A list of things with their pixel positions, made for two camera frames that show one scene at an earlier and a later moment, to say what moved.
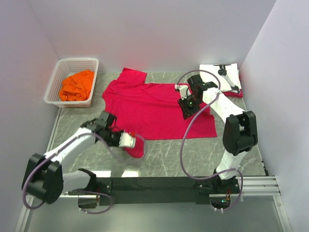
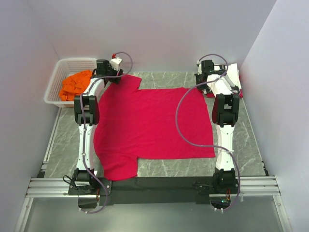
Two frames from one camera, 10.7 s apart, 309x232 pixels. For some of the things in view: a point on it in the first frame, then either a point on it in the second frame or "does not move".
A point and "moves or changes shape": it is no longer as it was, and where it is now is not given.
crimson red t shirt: x=151 y=111 moves or changes shape
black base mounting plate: x=152 y=190 does not move
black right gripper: x=187 y=112 to x=202 y=87
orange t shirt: x=77 y=86 does not move
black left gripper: x=117 y=143 to x=110 y=67
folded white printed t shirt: x=210 y=73 does not move
